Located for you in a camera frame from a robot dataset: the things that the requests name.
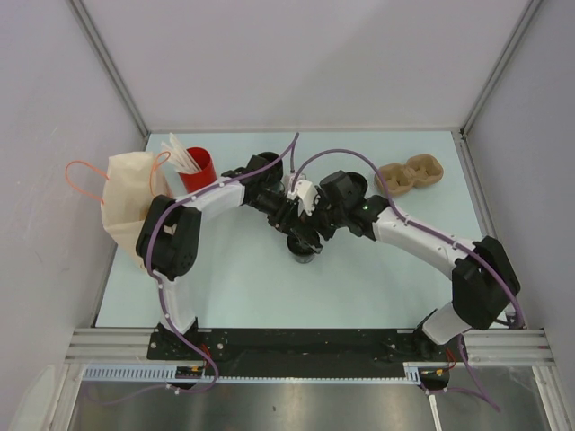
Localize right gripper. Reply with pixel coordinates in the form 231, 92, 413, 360
292, 187, 347, 253

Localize black cup lid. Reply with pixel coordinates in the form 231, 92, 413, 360
287, 234, 323, 257

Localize black ribbed cup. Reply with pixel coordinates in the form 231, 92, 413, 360
257, 152, 284, 185
346, 172, 367, 202

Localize translucent bag with orange handles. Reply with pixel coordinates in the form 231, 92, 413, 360
65, 149, 174, 273

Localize translucent dark single cup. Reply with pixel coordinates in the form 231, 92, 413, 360
292, 252, 315, 264

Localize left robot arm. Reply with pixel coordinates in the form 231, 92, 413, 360
136, 153, 283, 359

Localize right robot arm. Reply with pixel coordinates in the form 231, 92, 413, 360
287, 171, 520, 360

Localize red cylindrical straw holder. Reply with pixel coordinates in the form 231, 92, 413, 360
178, 147, 217, 193

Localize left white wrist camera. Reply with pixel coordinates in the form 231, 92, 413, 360
282, 172, 297, 200

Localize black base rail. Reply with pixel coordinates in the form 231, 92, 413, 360
146, 325, 462, 389

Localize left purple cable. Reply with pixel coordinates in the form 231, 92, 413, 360
144, 131, 300, 391

